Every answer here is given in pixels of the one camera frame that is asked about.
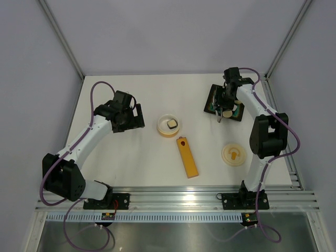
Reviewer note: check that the metal serving tongs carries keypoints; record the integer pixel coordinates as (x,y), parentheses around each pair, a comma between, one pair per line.
(219,114)

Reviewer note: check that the aluminium front rail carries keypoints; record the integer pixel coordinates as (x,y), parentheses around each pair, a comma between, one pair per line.
(205,198)

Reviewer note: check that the white slotted cable duct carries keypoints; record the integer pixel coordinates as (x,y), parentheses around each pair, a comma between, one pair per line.
(134,217)

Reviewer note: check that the left aluminium frame post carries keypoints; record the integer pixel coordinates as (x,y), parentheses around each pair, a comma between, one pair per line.
(60,36)

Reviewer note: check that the black food tray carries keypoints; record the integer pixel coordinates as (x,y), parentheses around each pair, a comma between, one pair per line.
(237,112)

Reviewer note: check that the yellow rectangular cutlery case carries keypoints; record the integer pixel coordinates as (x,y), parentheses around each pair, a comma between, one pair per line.
(187,157)

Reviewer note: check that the round cream food slice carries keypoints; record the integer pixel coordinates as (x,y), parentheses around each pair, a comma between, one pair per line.
(227,114)

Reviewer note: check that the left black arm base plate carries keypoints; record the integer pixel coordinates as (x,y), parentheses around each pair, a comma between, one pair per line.
(118,201)

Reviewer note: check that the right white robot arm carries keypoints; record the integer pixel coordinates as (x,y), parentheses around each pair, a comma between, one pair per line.
(268,136)

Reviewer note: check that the rice roll with seaweed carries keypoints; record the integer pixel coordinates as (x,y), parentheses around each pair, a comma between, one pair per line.
(172,124)

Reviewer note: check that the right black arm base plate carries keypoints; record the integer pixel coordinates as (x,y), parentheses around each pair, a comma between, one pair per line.
(240,201)

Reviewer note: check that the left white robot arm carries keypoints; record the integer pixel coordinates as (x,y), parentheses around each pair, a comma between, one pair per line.
(62,171)

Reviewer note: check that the right aluminium side rail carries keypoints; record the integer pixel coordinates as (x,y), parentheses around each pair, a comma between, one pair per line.
(293,171)

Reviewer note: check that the round yellow lunch bowl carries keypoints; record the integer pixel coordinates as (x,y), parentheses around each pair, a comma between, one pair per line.
(162,128)

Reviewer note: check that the cream round bowl lid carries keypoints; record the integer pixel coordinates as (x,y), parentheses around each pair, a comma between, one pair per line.
(233,154)

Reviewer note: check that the aluminium frame post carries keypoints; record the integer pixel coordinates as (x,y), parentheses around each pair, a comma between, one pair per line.
(288,37)
(60,36)

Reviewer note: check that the right aluminium frame post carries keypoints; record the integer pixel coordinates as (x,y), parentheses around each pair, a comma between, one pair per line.
(288,37)

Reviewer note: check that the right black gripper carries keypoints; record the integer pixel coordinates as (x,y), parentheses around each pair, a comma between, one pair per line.
(225,106)

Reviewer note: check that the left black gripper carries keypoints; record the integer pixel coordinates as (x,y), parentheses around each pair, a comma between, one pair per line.
(136,122)

